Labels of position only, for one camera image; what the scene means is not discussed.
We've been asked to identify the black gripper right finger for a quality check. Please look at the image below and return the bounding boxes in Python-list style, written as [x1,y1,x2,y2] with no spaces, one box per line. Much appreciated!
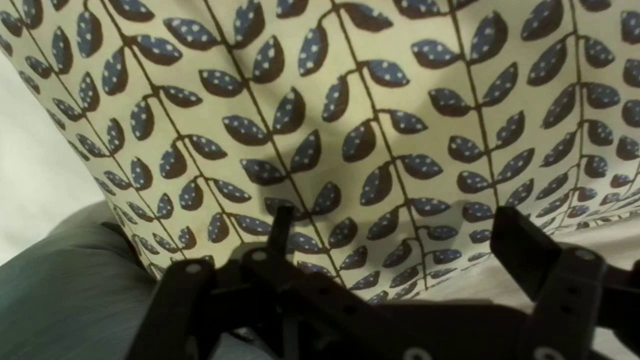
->
[490,205,610,360]

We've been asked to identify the teal square pillow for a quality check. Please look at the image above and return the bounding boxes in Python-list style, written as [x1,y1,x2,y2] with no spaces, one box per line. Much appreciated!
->
[0,199,269,360]

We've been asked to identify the white fabric sofa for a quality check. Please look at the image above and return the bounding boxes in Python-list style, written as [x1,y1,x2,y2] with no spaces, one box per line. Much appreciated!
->
[0,48,640,360]

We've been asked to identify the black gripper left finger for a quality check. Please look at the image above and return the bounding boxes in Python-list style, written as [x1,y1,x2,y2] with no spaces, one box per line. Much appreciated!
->
[124,202,317,360]

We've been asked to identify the leaf pattern pillow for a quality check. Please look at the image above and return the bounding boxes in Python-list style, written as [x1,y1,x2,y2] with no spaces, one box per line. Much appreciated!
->
[0,0,640,307]

